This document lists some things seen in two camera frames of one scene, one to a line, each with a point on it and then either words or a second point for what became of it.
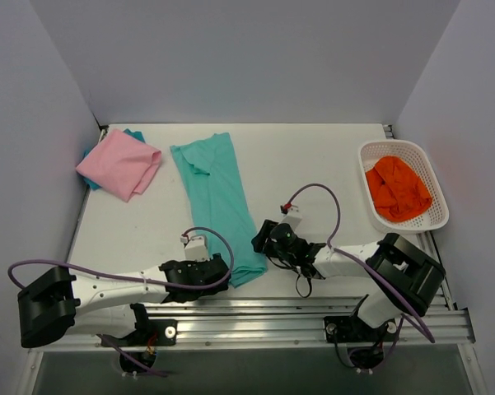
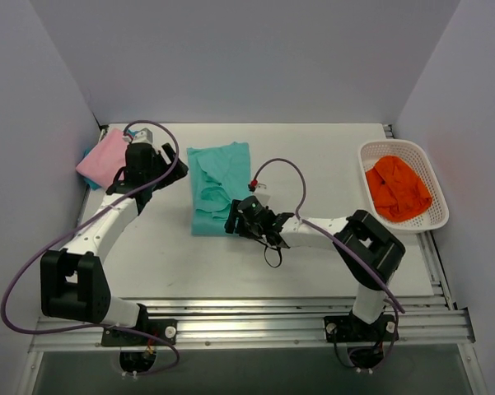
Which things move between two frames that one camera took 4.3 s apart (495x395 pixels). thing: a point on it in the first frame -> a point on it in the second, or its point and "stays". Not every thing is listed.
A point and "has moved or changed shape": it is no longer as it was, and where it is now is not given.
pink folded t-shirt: [121, 164] stays
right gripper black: [265, 237] -> [234, 218]
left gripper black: [216, 271] -> [165, 165]
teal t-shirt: [214, 187] has moved or changed shape
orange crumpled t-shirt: [398, 192] stays
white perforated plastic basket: [413, 154] stays
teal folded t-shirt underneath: [137, 135] stays
